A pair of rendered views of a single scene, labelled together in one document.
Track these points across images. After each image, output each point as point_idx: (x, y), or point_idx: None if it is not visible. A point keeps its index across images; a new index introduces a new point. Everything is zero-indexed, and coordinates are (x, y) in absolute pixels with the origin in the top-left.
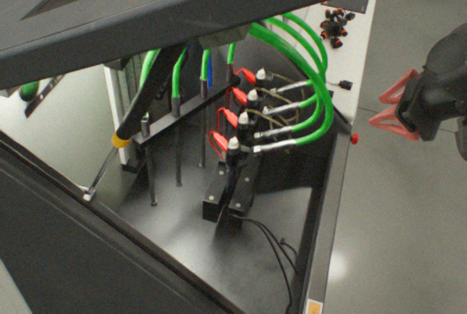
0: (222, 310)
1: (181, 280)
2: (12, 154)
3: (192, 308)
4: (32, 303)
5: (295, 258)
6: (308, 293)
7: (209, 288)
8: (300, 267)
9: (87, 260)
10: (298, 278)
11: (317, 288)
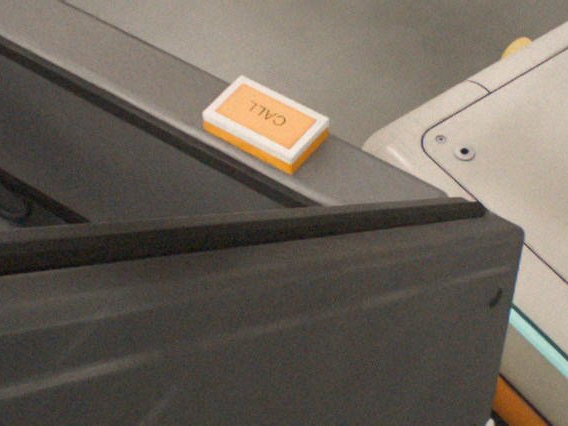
0: (245, 249)
1: (39, 276)
2: None
3: (180, 370)
4: None
5: None
6: (174, 117)
7: (120, 228)
8: (10, 196)
9: None
10: (46, 218)
11: (170, 81)
